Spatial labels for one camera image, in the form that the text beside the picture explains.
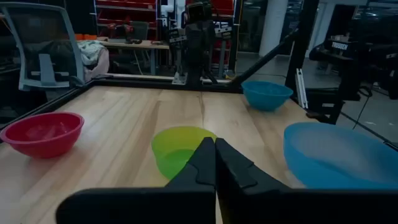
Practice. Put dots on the black table frame rail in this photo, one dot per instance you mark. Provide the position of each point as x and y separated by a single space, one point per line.
140 83

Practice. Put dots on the green plastic bowl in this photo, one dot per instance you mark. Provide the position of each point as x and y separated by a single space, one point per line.
174 149

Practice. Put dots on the small teal blue plastic bowl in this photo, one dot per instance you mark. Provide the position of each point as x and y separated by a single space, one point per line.
265 95

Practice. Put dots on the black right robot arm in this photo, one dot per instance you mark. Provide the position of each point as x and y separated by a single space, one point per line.
199 46

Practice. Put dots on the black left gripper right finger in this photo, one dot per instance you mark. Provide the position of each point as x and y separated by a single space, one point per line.
236 177

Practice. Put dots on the red storage shelf rack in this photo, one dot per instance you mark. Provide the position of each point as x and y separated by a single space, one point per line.
124 15

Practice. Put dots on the grey metal stand post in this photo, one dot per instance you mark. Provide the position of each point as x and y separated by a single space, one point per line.
222 46
178 56

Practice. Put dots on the grey mesh office chair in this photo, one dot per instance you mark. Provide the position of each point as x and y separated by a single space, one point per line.
43 46

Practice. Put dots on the large light blue plastic bowl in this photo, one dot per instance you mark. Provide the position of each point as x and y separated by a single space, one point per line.
335 155

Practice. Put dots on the wooden workbench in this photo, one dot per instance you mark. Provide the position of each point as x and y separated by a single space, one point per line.
136 45

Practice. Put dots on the red plastic bowl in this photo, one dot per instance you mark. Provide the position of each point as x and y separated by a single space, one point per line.
43 137

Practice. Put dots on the white aluminium extrusion piece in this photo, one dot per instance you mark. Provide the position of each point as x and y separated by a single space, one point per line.
301 88

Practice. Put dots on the black vertical frame post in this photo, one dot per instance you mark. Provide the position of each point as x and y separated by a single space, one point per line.
300 46

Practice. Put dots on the pile of light cloth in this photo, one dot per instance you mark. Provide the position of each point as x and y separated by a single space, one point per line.
93 56

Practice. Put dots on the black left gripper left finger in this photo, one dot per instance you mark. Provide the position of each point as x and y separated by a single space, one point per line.
199 174

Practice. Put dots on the black diagonal frame brace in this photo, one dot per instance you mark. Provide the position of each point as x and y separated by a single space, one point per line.
264 59

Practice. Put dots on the black Trossen robot station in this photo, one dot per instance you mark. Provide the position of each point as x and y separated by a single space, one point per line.
354 62

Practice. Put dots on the white round pillar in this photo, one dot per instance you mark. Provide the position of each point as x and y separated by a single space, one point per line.
273 25

